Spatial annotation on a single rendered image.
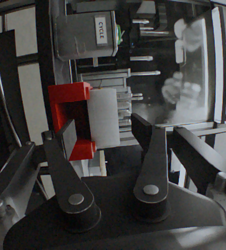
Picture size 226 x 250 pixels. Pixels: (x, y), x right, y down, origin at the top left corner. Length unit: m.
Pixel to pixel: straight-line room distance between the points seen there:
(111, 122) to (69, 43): 0.16
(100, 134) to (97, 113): 0.04
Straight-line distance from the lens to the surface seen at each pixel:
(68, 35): 0.30
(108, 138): 0.26
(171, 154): 0.74
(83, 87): 0.23
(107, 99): 0.24
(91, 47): 0.29
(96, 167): 0.61
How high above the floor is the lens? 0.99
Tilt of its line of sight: 4 degrees up
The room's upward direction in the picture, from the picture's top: 84 degrees clockwise
